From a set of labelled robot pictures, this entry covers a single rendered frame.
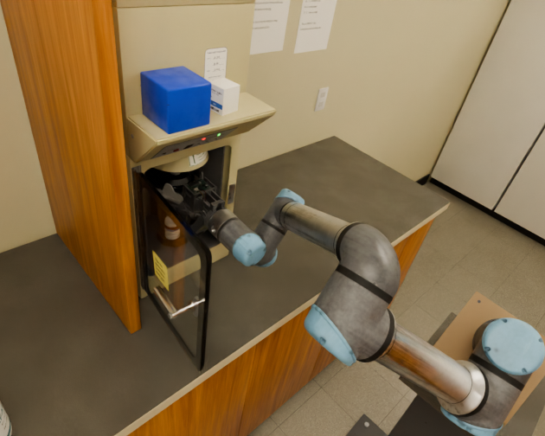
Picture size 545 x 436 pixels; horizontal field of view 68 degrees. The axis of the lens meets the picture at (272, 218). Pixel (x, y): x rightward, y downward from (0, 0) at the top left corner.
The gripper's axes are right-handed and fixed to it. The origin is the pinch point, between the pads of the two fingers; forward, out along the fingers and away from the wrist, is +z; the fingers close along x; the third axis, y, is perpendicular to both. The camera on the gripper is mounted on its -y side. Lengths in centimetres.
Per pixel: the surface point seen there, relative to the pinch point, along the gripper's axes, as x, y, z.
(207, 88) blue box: 6.1, 38.4, -18.8
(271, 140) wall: -72, -22, 32
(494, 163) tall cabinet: -293, -76, -15
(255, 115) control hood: -7.4, 30.2, -19.7
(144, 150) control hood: 18.0, 25.8, -15.9
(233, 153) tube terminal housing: -11.6, 12.7, -9.4
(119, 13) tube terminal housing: 18, 49, -8
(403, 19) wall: -157, 26, 35
